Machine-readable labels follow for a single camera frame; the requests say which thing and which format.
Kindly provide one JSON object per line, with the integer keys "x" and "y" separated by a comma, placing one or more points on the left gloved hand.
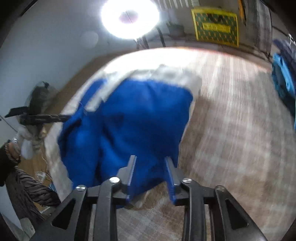
{"x": 30, "y": 140}

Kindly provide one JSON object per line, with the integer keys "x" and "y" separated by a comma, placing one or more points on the navy quilted down jacket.
{"x": 287, "y": 51}

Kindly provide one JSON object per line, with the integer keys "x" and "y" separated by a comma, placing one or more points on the yellow green patterned box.
{"x": 216, "y": 26}

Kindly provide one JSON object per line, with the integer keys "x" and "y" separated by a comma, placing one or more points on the zebra patterned trouser leg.
{"x": 24, "y": 191}

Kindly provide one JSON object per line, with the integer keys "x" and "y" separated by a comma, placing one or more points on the grey plaid hanging coat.
{"x": 258, "y": 25}

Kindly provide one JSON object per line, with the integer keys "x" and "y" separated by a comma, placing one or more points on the light blue folded garment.
{"x": 283, "y": 77}

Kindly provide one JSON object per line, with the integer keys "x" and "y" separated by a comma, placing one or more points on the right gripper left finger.
{"x": 126, "y": 191}

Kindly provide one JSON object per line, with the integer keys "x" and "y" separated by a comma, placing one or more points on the small dark plant pot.
{"x": 176, "y": 30}

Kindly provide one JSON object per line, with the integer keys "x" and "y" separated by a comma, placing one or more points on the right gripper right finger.
{"x": 173, "y": 178}

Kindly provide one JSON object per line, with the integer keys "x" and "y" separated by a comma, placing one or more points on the plaid bed blanket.
{"x": 240, "y": 135}

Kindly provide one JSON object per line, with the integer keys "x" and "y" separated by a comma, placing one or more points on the grey and blue jacket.
{"x": 142, "y": 113}

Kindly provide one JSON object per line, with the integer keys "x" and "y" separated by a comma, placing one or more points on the ring light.
{"x": 129, "y": 20}

